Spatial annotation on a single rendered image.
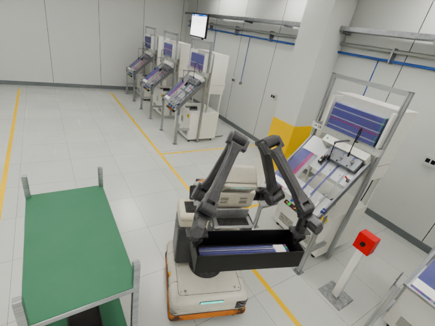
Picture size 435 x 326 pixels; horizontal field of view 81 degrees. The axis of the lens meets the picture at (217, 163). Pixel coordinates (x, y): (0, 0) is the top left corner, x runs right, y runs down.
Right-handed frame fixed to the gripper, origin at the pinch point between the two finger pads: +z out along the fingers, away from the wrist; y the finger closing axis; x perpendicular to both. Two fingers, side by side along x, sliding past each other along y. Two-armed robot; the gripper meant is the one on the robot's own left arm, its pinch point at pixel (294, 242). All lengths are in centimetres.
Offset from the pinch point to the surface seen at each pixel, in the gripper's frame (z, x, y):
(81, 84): 89, 724, -275
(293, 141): 47, 278, 162
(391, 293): 55, -2, 99
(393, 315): 93, 3, 128
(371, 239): 33, 31, 99
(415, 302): 68, -3, 130
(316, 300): 111, 34, 78
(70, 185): 106, 218, -176
